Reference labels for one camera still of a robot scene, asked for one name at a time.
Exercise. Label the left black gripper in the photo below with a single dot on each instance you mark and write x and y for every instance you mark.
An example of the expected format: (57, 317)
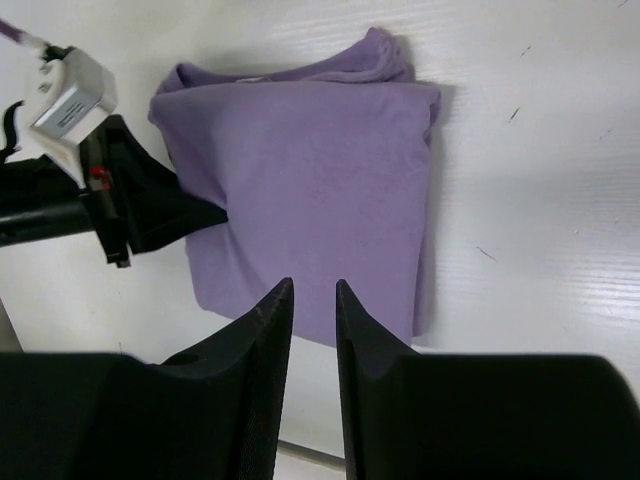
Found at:
(40, 202)

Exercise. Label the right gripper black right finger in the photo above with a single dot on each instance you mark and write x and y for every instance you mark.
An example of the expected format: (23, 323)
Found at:
(411, 415)

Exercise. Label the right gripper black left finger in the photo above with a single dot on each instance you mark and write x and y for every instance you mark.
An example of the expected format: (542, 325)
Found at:
(211, 411)

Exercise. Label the purple t-shirt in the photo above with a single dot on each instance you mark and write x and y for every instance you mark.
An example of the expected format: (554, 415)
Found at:
(323, 172)

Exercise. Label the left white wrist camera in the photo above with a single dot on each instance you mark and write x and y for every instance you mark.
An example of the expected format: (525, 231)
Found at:
(66, 100)

